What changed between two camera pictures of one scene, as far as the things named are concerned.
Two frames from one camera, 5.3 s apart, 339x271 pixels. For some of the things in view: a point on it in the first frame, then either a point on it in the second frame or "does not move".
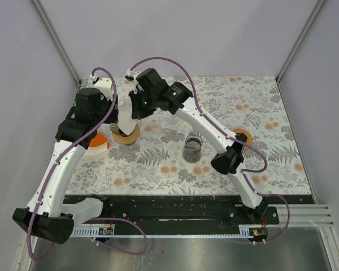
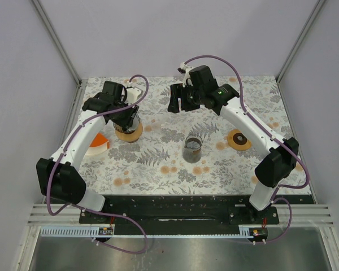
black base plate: [187, 211] does not move
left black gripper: [113, 117] -> [126, 122]
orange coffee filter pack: [98, 144] does not move
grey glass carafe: [191, 152] does not move
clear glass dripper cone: [165, 125] does not move
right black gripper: [137, 113] -> [175, 91]
